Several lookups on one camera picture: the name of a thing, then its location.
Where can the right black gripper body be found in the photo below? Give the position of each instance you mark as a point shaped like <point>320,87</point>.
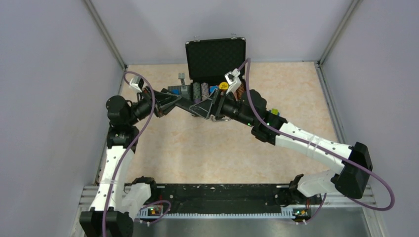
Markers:
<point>231,109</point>

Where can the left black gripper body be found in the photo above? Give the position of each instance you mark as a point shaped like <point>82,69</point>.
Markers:
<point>144,107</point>

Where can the black remote control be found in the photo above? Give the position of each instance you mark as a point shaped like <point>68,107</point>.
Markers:
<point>185,104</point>

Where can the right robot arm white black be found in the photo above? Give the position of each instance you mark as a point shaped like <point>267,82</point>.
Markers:
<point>346,163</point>

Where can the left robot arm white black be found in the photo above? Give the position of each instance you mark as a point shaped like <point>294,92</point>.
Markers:
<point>113,211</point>

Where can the orange brown chip stack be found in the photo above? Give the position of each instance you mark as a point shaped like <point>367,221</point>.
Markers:
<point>240,91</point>

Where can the yellow round chip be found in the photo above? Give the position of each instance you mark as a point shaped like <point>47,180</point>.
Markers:
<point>223,86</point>

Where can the blue round chip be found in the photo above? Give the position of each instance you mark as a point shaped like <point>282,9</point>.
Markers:
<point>213,89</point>

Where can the grey lego baseplate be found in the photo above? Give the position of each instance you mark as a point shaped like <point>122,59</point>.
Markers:
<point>171,88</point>

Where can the green purple chip stack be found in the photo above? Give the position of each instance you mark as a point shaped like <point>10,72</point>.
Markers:
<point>196,87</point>

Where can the grey lego tower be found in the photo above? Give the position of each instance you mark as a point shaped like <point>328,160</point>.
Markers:
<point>184,92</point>

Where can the colourful toy block car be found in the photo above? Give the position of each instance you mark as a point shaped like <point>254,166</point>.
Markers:
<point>275,112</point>

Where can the black poker chip case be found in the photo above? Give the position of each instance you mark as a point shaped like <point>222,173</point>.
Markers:
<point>209,60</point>

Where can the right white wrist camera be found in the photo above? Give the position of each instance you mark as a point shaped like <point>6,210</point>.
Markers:
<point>233,80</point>

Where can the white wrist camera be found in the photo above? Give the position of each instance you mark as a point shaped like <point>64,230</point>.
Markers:
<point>136,83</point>
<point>233,80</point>

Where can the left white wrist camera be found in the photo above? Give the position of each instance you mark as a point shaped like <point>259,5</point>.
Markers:
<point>136,83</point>

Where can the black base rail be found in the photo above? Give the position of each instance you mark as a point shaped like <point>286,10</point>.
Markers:
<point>227,201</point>

